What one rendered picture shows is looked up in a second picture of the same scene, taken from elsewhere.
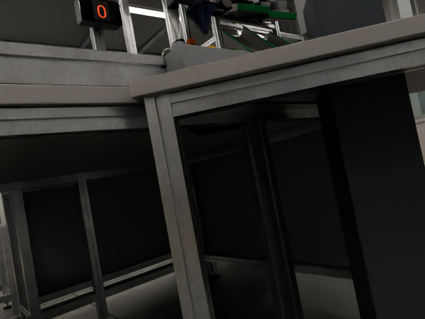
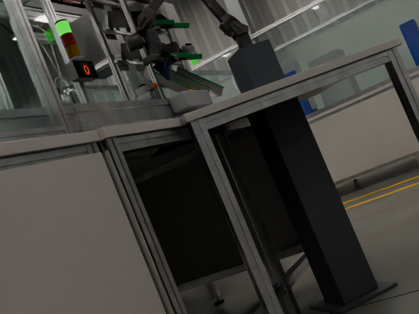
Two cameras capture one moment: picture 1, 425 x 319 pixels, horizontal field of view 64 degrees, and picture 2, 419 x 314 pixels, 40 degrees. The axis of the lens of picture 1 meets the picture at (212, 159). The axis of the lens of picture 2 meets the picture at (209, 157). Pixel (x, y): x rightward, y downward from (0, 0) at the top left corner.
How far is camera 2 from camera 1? 1.41 m
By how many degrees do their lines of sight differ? 26
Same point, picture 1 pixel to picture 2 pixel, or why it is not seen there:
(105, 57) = (149, 103)
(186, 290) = (233, 215)
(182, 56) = (185, 98)
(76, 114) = (165, 134)
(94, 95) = (169, 123)
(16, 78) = (128, 119)
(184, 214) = (224, 177)
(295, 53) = (258, 92)
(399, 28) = (297, 77)
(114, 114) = (176, 133)
